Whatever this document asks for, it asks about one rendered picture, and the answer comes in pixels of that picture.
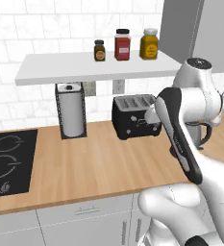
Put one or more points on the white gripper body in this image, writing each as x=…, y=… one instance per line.
x=152, y=116

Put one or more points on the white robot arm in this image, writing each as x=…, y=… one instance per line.
x=193, y=198

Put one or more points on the black four-slot toaster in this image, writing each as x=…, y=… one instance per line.
x=129, y=120

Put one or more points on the yellow jar with white lid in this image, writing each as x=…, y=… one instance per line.
x=149, y=46

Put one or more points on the red jar with black lid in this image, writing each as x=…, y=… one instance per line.
x=122, y=46

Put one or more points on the white paper towel roll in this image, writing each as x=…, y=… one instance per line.
x=71, y=112

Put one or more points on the small brown spice jar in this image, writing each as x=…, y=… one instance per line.
x=99, y=51

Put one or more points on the black paper towel holder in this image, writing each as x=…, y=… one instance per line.
x=58, y=109

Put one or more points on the wide grey drawer front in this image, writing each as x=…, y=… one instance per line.
x=110, y=208

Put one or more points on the grey cupboard door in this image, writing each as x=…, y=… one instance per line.
x=137, y=224
x=14, y=240
x=84, y=233

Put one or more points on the black hob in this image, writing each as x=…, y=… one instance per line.
x=7, y=163

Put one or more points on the narrow grey drawer front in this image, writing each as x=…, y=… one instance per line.
x=17, y=222

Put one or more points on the white wall socket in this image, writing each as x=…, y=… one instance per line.
x=118, y=86

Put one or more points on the grey wall socket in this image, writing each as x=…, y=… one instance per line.
x=90, y=88

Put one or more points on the white wall shelf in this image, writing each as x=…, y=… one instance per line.
x=71, y=68

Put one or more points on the grey wall cupboard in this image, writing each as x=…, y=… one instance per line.
x=212, y=29

